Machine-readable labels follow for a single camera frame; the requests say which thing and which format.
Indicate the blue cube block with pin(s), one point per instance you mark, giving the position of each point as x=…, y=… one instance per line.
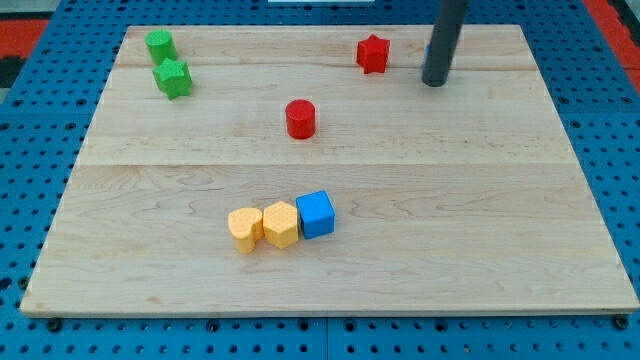
x=317, y=214

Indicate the green star block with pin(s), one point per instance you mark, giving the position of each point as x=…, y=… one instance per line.
x=173, y=78

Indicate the green cylinder block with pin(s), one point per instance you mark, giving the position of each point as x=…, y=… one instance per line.
x=161, y=46

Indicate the red star block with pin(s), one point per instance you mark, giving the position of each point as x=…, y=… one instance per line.
x=372, y=54

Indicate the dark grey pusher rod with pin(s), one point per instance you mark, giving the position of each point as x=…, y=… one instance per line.
x=443, y=42

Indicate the yellow heart block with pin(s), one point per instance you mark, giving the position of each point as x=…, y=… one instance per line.
x=246, y=228

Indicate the yellow hexagon block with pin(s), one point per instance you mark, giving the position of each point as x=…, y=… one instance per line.
x=280, y=222

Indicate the light wooden board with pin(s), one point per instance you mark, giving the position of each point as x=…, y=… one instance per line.
x=463, y=200

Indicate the red cylinder block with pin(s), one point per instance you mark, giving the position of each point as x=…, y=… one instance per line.
x=300, y=119

